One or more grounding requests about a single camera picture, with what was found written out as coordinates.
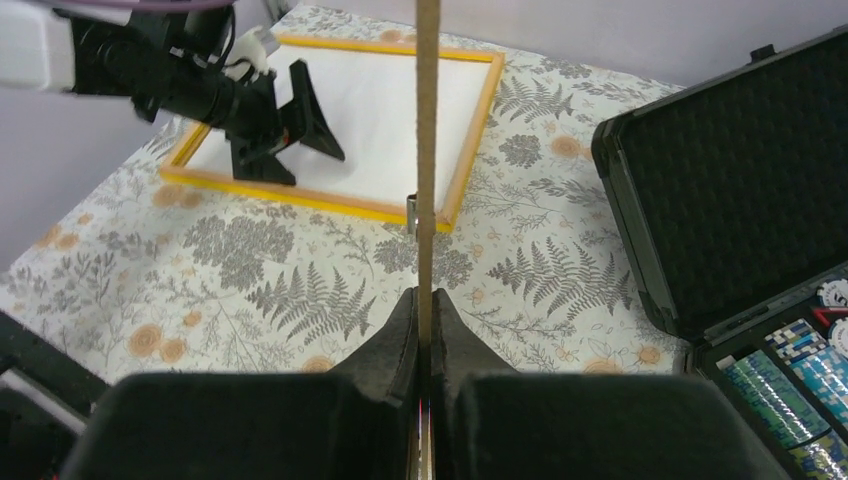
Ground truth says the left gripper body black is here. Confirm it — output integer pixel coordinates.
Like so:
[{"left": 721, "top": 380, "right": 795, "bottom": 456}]
[{"left": 132, "top": 62, "right": 292, "bottom": 166}]

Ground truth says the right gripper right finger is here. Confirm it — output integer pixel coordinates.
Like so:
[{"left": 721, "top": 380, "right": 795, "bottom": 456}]
[{"left": 431, "top": 290, "right": 787, "bottom": 479}]

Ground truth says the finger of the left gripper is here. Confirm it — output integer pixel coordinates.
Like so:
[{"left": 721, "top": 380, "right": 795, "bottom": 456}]
[
  {"left": 228, "top": 136, "right": 296, "bottom": 186},
  {"left": 288, "top": 59, "right": 346, "bottom": 161}
]

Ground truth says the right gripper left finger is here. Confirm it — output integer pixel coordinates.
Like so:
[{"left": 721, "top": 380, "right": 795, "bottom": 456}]
[{"left": 61, "top": 289, "right": 419, "bottom": 479}]

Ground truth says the building and sky photo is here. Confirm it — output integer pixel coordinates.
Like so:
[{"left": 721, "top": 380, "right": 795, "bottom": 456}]
[{"left": 185, "top": 44, "right": 495, "bottom": 208}]

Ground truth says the yellow wooden picture frame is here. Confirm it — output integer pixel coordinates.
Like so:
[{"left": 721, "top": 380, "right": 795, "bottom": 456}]
[{"left": 160, "top": 33, "right": 507, "bottom": 234}]

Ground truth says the brown cardboard backing board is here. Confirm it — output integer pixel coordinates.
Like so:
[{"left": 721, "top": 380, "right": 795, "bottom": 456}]
[{"left": 415, "top": 0, "right": 441, "bottom": 479}]

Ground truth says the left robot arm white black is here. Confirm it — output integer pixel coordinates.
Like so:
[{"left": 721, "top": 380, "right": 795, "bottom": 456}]
[{"left": 1, "top": 1, "right": 345, "bottom": 186}]

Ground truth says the floral patterned table mat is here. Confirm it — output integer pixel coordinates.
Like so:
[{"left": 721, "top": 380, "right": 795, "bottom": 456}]
[{"left": 0, "top": 5, "right": 690, "bottom": 386}]

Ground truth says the green chip stack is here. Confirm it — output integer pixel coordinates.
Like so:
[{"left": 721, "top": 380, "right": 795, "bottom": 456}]
[{"left": 716, "top": 351, "right": 831, "bottom": 450}]

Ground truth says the blue white chip stack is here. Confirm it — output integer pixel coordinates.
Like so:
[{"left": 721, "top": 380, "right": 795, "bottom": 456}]
[{"left": 764, "top": 318, "right": 847, "bottom": 427}]

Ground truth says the black poker chip case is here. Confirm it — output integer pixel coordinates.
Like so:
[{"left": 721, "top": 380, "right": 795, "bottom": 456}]
[{"left": 591, "top": 27, "right": 847, "bottom": 479}]

